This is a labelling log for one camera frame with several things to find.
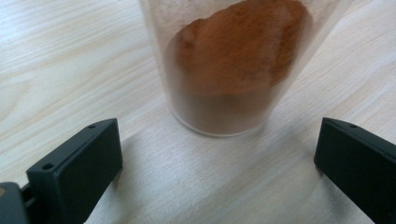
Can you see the silver-lid glass spice jar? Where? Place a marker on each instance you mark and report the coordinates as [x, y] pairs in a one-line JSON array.
[[233, 62]]

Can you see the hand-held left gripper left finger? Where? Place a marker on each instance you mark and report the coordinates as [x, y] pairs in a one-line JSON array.
[[81, 168]]

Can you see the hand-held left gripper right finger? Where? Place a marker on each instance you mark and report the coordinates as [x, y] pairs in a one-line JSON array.
[[361, 168]]

